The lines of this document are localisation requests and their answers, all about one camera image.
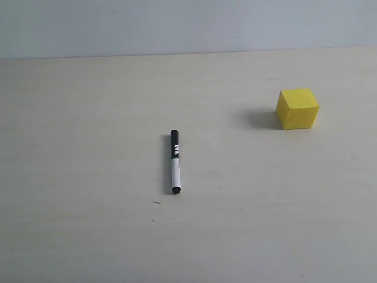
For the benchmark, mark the black and white board marker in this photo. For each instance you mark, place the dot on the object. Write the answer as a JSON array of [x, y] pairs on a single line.
[[175, 166]]

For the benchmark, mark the yellow cube block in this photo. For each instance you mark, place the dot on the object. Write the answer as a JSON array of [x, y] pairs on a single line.
[[297, 108]]

